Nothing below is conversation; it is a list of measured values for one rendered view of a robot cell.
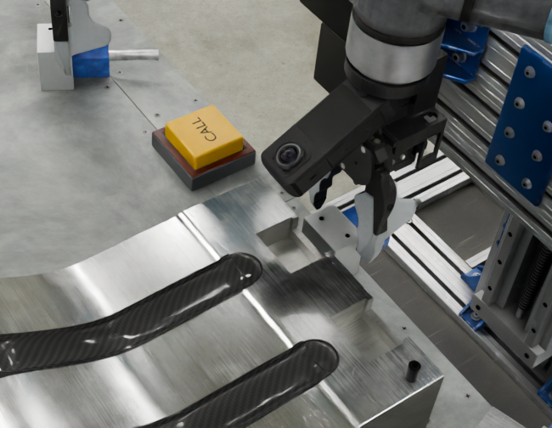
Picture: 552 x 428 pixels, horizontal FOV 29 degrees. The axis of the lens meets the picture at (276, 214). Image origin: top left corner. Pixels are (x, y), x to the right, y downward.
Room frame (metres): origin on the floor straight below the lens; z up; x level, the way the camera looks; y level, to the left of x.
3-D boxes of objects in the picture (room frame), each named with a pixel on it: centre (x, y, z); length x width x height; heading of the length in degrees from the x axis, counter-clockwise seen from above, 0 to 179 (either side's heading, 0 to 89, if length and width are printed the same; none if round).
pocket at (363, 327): (0.54, -0.09, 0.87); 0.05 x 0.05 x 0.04; 41
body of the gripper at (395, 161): (0.70, -0.08, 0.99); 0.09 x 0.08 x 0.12; 131
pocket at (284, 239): (0.62, -0.02, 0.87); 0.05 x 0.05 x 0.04; 41
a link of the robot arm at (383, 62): (0.69, -0.07, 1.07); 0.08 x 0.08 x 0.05
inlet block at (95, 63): (0.91, 0.22, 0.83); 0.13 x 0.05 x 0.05; 104
